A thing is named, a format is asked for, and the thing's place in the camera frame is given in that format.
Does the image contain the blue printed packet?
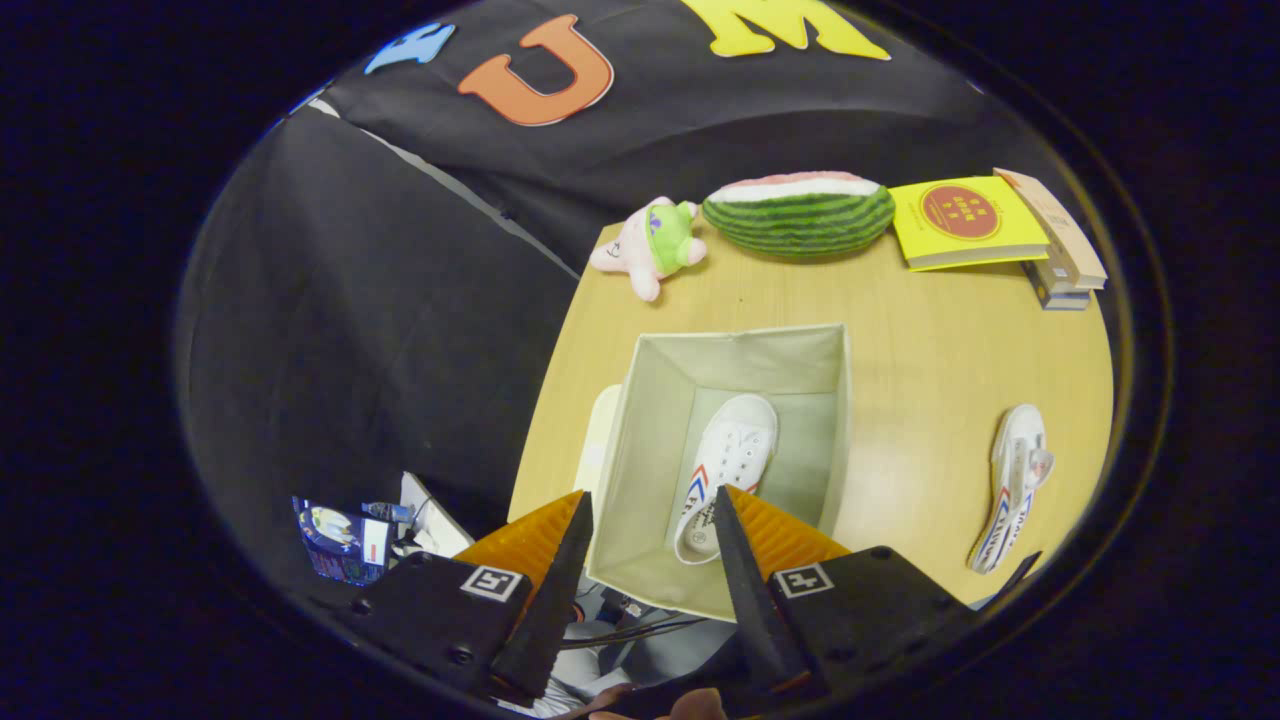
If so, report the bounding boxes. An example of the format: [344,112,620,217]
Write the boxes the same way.
[292,497,393,586]

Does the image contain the watermelon slice plush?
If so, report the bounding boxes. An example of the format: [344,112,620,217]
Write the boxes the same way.
[701,171,897,259]

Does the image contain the tan book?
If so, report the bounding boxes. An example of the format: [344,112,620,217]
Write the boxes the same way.
[993,167,1109,291]

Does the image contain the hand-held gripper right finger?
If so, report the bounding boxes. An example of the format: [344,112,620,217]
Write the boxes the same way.
[712,486,976,701]

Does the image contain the white flat object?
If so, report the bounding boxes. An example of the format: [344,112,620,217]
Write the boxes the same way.
[398,472,473,557]

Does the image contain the white canvas shoe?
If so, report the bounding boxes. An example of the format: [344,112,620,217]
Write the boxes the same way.
[968,403,1055,575]
[672,393,779,566]

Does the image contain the grey-blue book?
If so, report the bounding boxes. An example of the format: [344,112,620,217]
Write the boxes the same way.
[1022,258,1093,311]

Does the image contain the beige fabric storage box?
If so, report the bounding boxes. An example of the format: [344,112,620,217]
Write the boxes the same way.
[580,322,853,623]

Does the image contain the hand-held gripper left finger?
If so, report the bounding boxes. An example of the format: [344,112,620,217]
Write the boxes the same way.
[350,490,595,706]

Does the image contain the pink and green plush toy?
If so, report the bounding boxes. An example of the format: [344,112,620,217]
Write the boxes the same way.
[588,197,708,303]

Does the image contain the yellow book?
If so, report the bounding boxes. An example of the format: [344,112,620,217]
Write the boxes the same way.
[888,176,1051,273]

